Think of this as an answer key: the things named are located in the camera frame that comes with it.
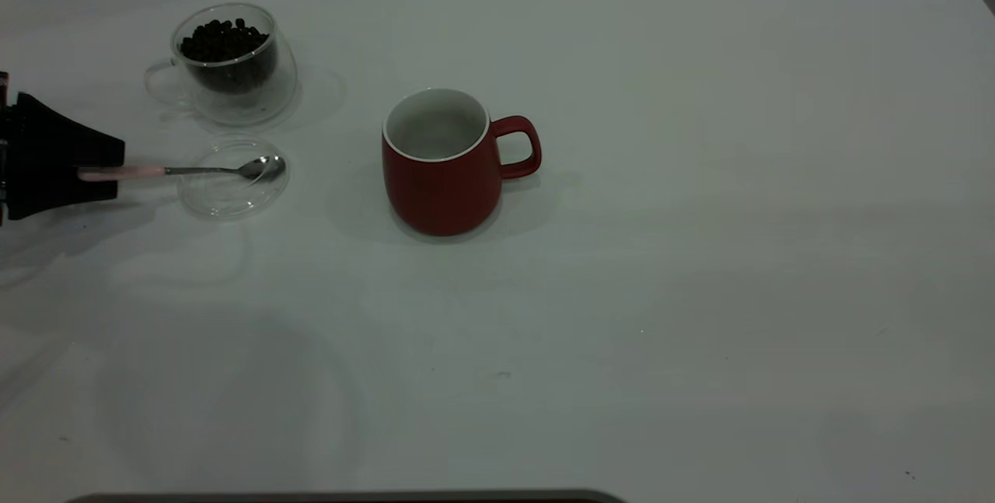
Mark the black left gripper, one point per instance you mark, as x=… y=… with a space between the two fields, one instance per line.
x=5 y=145

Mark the dark coffee beans pile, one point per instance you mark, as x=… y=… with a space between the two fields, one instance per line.
x=224 y=43

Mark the small clear glass dish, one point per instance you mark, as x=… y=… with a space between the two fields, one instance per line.
x=225 y=204

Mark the red ceramic mug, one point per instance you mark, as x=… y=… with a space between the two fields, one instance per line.
x=443 y=200

